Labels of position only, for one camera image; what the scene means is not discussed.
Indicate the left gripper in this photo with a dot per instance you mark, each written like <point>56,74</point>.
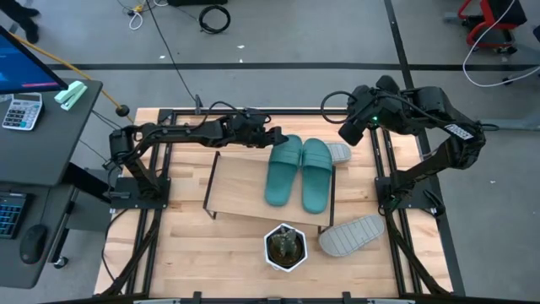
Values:
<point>251,128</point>

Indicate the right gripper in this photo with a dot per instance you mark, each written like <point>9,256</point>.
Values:
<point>365,105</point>

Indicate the grey rubber slide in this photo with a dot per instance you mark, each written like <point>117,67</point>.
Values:
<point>350,235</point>
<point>341,153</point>

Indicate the green rubber slide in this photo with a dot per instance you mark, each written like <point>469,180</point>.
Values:
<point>316,177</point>
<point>282,173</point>

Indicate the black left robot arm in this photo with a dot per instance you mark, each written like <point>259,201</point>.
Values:
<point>181,133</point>

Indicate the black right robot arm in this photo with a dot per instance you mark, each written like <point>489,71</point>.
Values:
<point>460,148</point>

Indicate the small green cactus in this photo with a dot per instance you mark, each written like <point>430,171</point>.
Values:
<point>284,240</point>

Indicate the white hexagonal plant pot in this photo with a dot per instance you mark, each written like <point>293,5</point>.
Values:
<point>270,253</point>

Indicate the grey desk foot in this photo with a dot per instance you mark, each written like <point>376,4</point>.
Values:
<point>506,123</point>

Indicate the black floor box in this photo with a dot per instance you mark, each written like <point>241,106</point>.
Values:
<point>198,2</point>

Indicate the red and black chair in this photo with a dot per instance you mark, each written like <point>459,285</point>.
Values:
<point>493,17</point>

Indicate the mint green stapler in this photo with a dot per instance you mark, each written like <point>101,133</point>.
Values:
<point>69,95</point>

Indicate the black desk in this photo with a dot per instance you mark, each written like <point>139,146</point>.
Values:
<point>42,148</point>

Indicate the grey desk calculator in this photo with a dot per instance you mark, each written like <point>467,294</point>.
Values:
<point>21,110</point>

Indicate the computer monitor with blue screen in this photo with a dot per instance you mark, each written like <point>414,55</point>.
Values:
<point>21,67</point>

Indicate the black computer mouse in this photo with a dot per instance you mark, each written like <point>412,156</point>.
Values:
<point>34,242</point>

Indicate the person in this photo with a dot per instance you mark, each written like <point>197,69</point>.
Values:
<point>29,29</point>

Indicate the black keyboard with blue backlight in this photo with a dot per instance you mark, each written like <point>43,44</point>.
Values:
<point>10,215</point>

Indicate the black aluminium table frame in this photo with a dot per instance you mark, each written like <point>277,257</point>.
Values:
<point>304,112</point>

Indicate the wooden shelf with black frame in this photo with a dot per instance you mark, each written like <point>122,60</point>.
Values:
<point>236,186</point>

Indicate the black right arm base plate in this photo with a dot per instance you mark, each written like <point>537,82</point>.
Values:
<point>417,198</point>

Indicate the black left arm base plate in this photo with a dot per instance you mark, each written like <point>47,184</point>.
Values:
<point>160,202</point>

